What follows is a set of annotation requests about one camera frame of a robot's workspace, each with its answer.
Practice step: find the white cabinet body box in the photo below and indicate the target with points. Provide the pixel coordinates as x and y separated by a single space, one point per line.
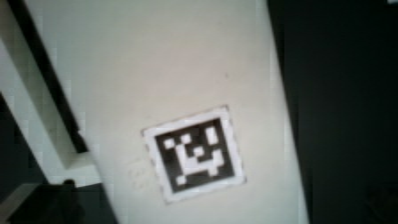
64 164

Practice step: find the white cabinet top block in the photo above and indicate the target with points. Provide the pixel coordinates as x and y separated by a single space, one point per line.
167 69

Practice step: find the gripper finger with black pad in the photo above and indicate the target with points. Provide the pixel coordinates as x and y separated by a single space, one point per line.
55 204

